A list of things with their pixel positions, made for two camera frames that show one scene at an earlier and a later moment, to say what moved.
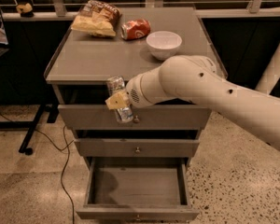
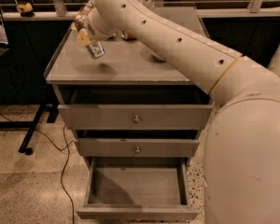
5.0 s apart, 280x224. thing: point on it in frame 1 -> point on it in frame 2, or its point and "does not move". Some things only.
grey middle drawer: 137,147 does not move
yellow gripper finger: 118,100 -> 83,37
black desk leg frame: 52,111 does not move
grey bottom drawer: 137,189 does not move
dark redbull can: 116,84 -> 96,49
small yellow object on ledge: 25,10 does not move
